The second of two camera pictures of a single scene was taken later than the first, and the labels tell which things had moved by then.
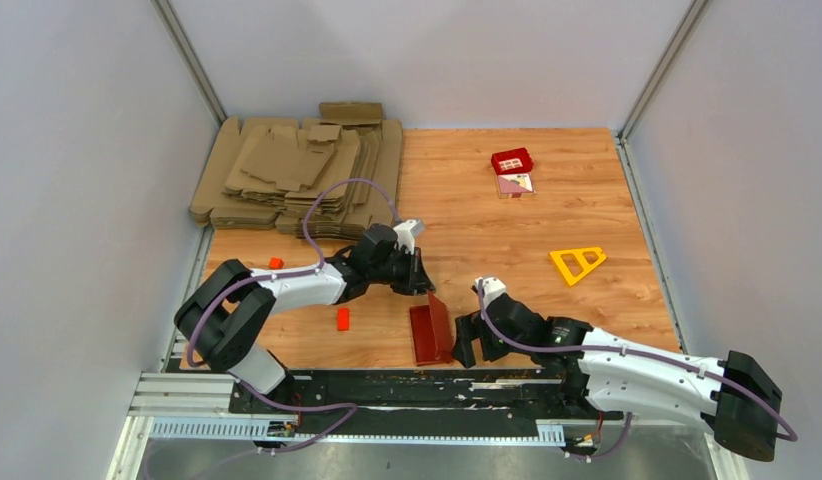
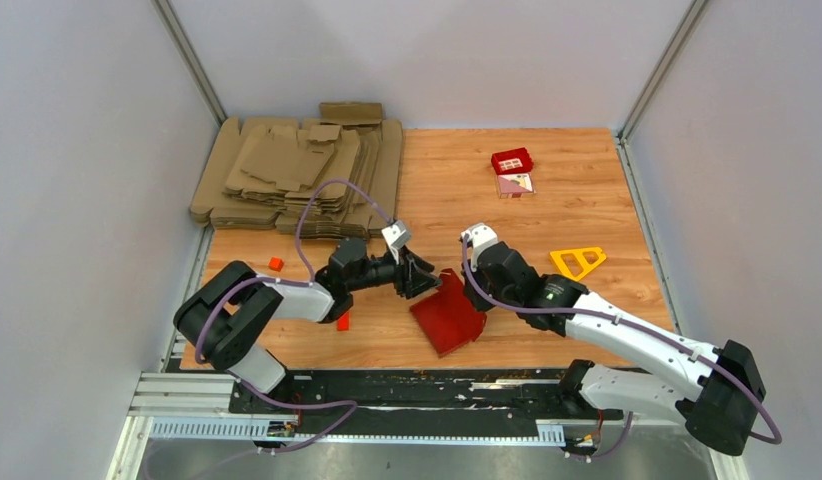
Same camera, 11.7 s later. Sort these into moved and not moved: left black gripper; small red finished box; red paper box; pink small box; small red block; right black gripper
Moved: right black gripper; red paper box
Not moved: left black gripper; small red finished box; pink small box; small red block
